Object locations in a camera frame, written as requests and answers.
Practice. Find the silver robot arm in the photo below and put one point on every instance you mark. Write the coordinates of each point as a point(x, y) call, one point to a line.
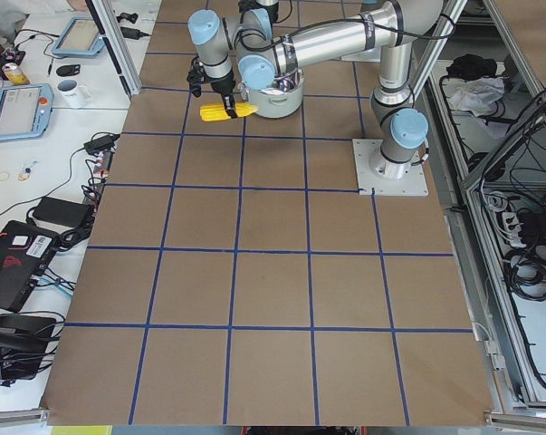
point(255, 72)
point(270, 6)

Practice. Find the blue teach pendant near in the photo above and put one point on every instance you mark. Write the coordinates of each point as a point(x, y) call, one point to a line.
point(25, 111)

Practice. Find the blue teach pendant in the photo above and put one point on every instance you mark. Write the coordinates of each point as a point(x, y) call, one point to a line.
point(80, 38)
point(25, 111)

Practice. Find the black power adapter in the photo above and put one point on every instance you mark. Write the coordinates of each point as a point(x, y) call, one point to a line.
point(61, 212)

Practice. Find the yellow drink can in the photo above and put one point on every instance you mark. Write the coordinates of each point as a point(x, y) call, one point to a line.
point(15, 74)

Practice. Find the white mug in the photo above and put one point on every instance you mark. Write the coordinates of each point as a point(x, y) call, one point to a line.
point(76, 95)

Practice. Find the yellow corn cob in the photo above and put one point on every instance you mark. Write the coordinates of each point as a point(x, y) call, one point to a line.
point(218, 112)

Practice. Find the aluminium frame post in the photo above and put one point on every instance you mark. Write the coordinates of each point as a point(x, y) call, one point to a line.
point(104, 17)

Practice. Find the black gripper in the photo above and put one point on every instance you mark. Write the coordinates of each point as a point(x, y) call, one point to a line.
point(223, 85)

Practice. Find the black computer mouse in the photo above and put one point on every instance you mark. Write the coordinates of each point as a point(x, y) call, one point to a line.
point(68, 70)

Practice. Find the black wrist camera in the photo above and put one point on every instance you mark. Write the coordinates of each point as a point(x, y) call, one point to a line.
point(196, 77)

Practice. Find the blue teach pendant far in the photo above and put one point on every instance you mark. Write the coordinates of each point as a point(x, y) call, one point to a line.
point(80, 38)

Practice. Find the black laptop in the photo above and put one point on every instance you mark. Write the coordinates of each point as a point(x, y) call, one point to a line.
point(25, 252)

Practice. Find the white crumpled cloth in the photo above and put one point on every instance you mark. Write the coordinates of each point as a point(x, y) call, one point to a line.
point(478, 96)

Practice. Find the black cloth bundle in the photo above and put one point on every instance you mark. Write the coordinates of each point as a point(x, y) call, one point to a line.
point(471, 67)

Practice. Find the pale green electric pot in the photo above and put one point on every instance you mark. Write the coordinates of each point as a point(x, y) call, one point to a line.
point(281, 99)

